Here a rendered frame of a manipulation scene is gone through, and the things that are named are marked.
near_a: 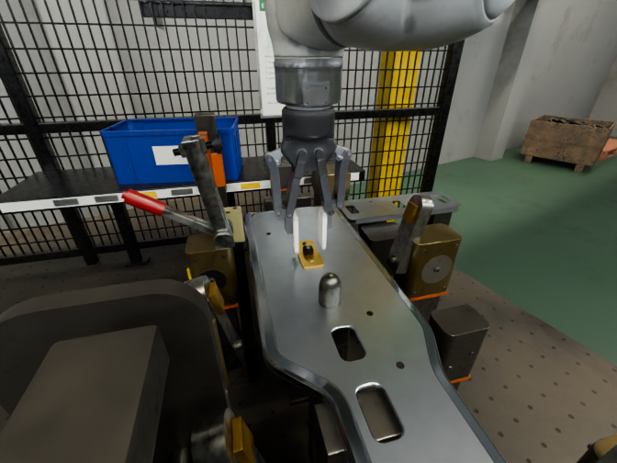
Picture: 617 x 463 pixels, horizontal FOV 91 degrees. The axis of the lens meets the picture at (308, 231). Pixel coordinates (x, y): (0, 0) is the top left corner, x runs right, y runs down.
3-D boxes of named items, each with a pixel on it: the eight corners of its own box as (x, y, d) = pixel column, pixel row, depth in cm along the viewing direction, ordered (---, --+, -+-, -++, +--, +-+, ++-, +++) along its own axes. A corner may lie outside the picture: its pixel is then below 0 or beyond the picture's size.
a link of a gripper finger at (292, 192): (309, 152, 44) (299, 150, 43) (293, 220, 49) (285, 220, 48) (303, 145, 47) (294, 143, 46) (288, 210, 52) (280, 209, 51)
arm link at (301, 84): (353, 58, 37) (351, 110, 40) (330, 57, 44) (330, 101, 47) (279, 58, 35) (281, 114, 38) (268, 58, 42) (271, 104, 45)
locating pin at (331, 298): (342, 314, 44) (345, 278, 41) (321, 318, 44) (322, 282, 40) (335, 299, 47) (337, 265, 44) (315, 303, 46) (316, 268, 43)
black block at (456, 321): (459, 437, 57) (512, 324, 42) (411, 452, 54) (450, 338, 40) (442, 410, 61) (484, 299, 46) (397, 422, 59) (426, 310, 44)
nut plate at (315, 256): (324, 265, 52) (324, 259, 51) (302, 268, 51) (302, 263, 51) (312, 240, 59) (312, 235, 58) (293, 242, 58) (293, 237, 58)
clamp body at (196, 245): (252, 389, 65) (231, 249, 47) (204, 400, 63) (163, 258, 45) (250, 363, 70) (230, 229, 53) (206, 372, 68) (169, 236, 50)
